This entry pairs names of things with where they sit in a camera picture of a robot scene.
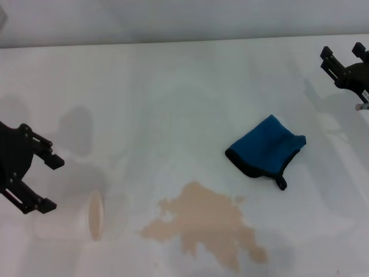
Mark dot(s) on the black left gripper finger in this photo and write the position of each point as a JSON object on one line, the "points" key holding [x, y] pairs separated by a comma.
{"points": [[29, 199], [46, 150]]}

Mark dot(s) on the white paper cup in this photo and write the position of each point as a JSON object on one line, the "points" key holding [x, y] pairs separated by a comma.
{"points": [[95, 216]]}

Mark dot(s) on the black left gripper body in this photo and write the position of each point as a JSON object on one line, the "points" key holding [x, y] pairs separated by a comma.
{"points": [[14, 153]]}

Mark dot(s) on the brown water stain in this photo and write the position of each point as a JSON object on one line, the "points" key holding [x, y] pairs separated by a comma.
{"points": [[207, 216]]}

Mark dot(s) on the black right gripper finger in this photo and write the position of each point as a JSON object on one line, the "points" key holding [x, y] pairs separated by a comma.
{"points": [[331, 65], [361, 52]]}

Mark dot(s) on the blue rag with black trim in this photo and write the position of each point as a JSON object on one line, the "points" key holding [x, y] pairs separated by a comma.
{"points": [[263, 145]]}

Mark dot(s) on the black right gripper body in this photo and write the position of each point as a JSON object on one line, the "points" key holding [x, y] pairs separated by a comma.
{"points": [[354, 75]]}

